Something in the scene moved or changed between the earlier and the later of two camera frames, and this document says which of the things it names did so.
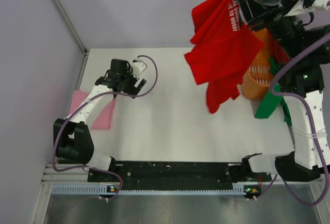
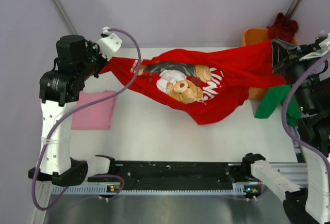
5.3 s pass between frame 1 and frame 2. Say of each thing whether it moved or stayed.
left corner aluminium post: stayed
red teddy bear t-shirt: moved
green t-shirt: stayed
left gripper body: moved
